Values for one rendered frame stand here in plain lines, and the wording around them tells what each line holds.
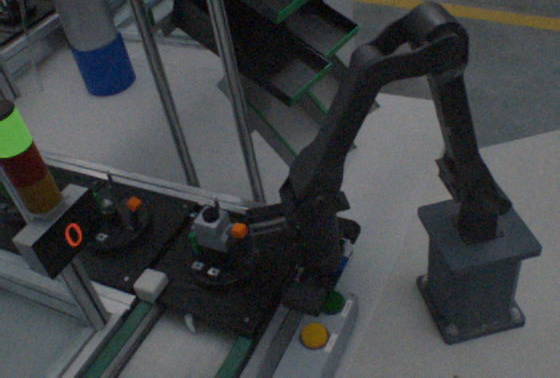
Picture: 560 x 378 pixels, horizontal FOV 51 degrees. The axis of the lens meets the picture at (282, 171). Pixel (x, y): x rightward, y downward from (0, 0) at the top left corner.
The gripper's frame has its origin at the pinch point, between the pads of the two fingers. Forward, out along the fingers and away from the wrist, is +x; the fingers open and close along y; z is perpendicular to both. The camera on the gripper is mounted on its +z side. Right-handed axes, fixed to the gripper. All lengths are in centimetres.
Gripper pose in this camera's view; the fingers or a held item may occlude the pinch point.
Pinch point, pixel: (325, 283)
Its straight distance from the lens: 96.4
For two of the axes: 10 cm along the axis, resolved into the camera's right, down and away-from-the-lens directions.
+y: -4.3, 6.2, -6.5
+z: -9.0, -1.9, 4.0
